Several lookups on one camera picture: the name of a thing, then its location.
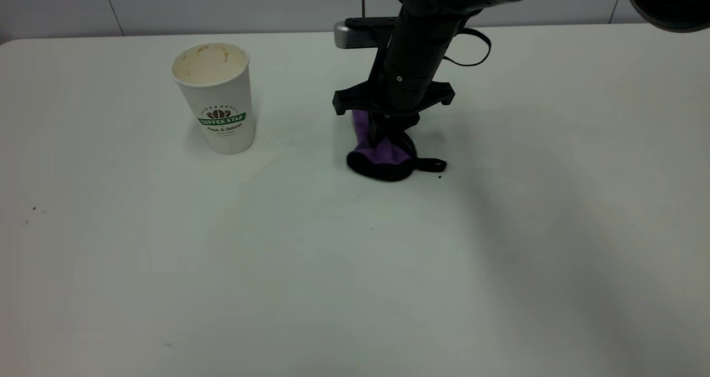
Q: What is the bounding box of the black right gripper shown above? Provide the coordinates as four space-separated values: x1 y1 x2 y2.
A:
333 39 455 147

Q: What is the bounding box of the purple black-edged cleaning cloth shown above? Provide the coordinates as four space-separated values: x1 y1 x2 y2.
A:
347 110 447 182

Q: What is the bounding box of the white paper coffee cup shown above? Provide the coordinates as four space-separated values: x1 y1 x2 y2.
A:
171 43 256 155

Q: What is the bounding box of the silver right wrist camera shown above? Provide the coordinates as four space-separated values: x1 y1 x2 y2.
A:
334 17 397 49

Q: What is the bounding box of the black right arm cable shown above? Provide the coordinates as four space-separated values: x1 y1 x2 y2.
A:
443 28 492 67

